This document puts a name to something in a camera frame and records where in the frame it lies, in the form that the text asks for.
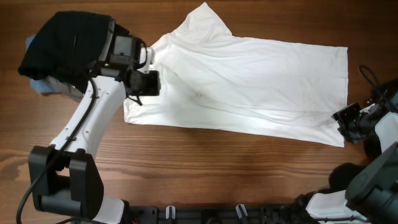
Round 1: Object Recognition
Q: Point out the white t-shirt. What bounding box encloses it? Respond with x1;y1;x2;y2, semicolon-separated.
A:
124;4;348;147

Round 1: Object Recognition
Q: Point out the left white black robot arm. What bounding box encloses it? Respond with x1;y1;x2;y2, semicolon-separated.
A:
22;47;160;223

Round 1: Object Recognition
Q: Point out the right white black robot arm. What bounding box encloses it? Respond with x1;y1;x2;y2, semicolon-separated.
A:
306;103;397;223

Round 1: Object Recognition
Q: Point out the dark object at right edge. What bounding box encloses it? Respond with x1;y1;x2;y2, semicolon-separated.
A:
321;163;366;194

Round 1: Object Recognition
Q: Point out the grey folded garment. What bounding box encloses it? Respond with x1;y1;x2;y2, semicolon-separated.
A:
45;76;83;102

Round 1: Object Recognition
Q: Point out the black folded garment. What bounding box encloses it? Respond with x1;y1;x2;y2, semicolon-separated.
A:
18;11;114;93

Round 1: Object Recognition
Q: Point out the light blue folded cloth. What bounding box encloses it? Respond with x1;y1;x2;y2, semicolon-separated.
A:
25;35;59;95

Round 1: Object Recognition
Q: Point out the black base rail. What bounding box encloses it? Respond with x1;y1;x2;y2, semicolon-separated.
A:
130;204;316;224

